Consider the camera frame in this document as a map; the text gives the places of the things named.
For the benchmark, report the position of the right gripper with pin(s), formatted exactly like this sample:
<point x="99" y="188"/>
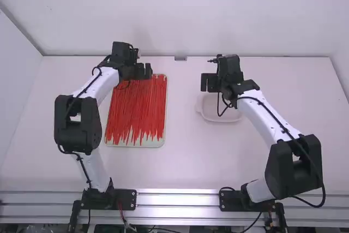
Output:
<point x="233" y="69"/>

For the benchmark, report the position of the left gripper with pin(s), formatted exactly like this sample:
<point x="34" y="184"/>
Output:
<point x="120" y="51"/>

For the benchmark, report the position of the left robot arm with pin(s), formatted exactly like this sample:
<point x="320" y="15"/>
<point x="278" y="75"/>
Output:
<point x="90" y="85"/>

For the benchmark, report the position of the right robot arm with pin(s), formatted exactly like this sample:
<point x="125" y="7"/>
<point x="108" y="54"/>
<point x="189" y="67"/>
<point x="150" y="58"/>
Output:
<point x="261" y="113"/>

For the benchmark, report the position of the white dish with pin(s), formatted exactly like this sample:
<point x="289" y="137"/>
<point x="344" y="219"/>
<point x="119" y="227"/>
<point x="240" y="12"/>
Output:
<point x="212" y="111"/>

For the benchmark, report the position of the pale tray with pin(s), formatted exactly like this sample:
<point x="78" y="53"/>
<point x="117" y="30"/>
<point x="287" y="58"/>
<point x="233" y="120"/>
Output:
<point x="148" y="144"/>

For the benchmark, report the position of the silver rails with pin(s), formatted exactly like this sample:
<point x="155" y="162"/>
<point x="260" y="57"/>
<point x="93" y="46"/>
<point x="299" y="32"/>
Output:
<point x="177" y="197"/>

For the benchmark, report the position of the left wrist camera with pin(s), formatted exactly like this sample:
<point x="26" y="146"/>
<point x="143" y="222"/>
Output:
<point x="134" y="53"/>

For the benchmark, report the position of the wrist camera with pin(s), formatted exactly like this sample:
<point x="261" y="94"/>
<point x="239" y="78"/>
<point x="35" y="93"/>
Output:
<point x="134" y="53"/>
<point x="221" y="60"/>

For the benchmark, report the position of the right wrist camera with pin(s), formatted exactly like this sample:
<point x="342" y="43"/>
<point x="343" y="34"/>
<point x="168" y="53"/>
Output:
<point x="221" y="60"/>

